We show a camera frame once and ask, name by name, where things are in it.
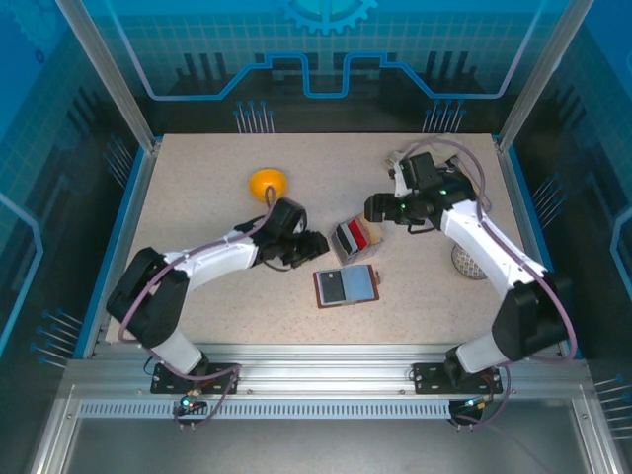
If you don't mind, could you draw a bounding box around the plain black card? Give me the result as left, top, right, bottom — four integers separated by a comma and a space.
318, 270, 347, 303

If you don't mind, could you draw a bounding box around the clear plastic card box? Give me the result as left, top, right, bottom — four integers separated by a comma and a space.
329, 212, 385, 267

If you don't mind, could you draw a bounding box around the brown leather card holder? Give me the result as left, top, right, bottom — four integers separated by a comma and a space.
312, 264, 382, 311

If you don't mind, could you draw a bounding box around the tan card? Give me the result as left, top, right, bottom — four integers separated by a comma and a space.
357, 211, 385, 246

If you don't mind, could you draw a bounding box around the red card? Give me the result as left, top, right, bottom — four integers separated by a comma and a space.
348, 217, 370, 248

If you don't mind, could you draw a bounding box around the yellow bowl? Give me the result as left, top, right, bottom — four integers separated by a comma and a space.
247, 167, 290, 203

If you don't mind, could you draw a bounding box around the patterned ball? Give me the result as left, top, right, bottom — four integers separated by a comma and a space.
450, 244, 488, 281

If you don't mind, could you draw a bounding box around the aluminium front rail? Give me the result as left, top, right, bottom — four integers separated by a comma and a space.
63, 343, 592, 399

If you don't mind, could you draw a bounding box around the aluminium side rail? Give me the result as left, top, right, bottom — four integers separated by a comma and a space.
81, 140, 164, 359
496, 140, 584, 359

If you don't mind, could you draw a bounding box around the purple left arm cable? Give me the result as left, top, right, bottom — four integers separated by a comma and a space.
118, 185, 277, 432

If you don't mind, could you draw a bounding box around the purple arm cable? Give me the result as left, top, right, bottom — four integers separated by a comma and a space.
402, 137, 579, 431
118, 185, 277, 432

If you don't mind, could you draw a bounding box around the slotted cable duct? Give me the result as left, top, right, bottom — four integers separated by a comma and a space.
78, 400, 455, 421

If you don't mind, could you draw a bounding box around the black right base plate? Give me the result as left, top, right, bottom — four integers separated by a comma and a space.
412, 361, 505, 396

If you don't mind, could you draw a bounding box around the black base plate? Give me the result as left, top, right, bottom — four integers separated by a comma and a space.
150, 361, 242, 396
412, 361, 505, 396

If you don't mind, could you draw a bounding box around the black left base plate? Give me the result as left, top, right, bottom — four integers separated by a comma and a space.
150, 361, 242, 396

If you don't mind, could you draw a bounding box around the aluminium frame post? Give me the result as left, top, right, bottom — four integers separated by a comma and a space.
496, 0, 598, 152
53, 0, 162, 152

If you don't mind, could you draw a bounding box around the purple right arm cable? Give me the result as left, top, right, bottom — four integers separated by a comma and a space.
402, 137, 579, 431

